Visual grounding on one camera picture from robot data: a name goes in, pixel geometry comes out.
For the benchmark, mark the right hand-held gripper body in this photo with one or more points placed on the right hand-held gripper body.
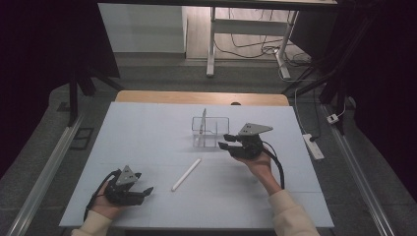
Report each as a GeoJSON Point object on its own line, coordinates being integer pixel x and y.
{"type": "Point", "coordinates": [249, 147]}

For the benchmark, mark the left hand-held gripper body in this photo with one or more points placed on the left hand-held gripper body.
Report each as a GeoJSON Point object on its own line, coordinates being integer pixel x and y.
{"type": "Point", "coordinates": [121, 196]}

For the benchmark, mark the clear acrylic organizer box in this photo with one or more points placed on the clear acrylic organizer box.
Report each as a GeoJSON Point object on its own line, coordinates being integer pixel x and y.
{"type": "Point", "coordinates": [219, 126]}

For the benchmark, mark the silver pen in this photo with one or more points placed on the silver pen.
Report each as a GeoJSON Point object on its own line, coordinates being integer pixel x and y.
{"type": "Point", "coordinates": [203, 121]}

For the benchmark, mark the white pen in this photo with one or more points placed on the white pen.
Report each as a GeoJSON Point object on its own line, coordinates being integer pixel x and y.
{"type": "Point", "coordinates": [186, 174]}

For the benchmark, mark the person's left hand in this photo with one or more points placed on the person's left hand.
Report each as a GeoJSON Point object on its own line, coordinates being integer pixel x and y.
{"type": "Point", "coordinates": [105, 206]}

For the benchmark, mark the person's right hand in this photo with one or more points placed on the person's right hand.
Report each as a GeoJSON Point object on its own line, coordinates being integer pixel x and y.
{"type": "Point", "coordinates": [259, 165]}

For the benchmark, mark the pale blue table board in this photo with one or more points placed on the pale blue table board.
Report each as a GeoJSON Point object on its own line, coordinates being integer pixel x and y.
{"type": "Point", "coordinates": [147, 131]}

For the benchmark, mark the wooden table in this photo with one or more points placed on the wooden table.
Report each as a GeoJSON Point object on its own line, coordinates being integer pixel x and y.
{"type": "Point", "coordinates": [196, 97]}

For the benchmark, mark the white power strip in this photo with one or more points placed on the white power strip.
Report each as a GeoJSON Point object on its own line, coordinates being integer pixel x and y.
{"type": "Point", "coordinates": [314, 148]}

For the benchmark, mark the small white adapter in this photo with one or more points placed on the small white adapter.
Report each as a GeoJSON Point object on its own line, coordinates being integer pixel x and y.
{"type": "Point", "coordinates": [332, 118]}

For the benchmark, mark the black metal stand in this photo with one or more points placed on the black metal stand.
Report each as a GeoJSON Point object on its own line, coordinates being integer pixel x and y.
{"type": "Point", "coordinates": [73, 98]}
{"type": "Point", "coordinates": [337, 85]}

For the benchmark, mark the white framed desk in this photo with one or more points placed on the white framed desk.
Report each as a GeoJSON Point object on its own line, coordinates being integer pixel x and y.
{"type": "Point", "coordinates": [249, 27]}

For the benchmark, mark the white cabinet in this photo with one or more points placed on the white cabinet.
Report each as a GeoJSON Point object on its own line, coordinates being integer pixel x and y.
{"type": "Point", "coordinates": [141, 28]}

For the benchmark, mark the dark curtain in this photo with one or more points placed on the dark curtain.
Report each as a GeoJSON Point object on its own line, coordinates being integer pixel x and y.
{"type": "Point", "coordinates": [393, 82]}
{"type": "Point", "coordinates": [39, 65]}

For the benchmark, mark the aluminium rail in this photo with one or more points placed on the aluminium rail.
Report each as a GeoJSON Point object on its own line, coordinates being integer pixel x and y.
{"type": "Point", "coordinates": [360, 177]}
{"type": "Point", "coordinates": [46, 177]}

